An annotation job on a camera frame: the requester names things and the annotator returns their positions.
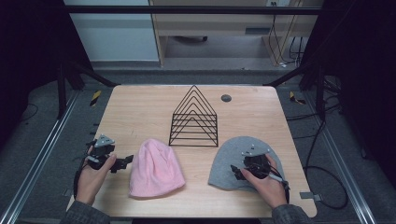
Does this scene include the black curtain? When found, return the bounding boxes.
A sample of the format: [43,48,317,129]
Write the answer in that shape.
[300,0,396,188]
[0,0,94,150]

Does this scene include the gray beanie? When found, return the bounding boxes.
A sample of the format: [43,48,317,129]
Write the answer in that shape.
[207,135,285,191]

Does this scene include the black metal frame bar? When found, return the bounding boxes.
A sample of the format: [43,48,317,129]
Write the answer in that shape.
[64,5,323,16]

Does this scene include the black stand strut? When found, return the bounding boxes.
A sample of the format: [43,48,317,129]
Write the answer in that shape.
[262,60,327,121]
[56,60,120,120]

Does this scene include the pink beanie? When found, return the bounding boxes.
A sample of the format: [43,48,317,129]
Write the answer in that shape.
[128,138,187,199]

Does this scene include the hand-held gripper cable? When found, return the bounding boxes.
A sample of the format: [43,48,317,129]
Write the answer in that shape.
[268,167,291,204]
[73,155,101,200]

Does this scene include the white cabinet panel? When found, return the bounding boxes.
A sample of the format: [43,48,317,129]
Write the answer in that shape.
[63,0,161,63]

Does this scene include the right hand-held gripper cable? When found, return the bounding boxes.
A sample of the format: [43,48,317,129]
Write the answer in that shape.
[268,167,291,204]

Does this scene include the black floor cable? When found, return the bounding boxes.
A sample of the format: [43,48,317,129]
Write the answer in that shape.
[286,74,349,211]

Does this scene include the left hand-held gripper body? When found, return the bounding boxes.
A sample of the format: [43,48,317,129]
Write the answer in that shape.
[85,133,118,171]

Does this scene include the aluminium rail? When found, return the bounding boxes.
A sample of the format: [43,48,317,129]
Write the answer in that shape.
[0,90,80,224]
[303,92,378,224]

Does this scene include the left hand-held gripper cable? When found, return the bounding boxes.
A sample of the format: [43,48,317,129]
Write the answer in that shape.
[73,155,101,200]

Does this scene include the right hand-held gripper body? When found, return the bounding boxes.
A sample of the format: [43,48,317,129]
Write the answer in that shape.
[241,147,273,180]

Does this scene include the yellow black tape strip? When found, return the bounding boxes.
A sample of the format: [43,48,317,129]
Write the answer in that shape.
[90,90,103,107]
[289,91,307,105]

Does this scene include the hanging desk cables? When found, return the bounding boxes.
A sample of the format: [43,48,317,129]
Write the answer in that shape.
[268,1,304,68]

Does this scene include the person's right hand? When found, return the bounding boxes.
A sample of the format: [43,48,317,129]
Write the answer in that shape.
[240,153,290,210]

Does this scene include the person's left hand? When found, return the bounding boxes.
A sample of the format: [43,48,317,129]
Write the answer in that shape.
[76,146,118,206]

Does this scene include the black wire rack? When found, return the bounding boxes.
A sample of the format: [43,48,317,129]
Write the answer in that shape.
[168,84,219,148]

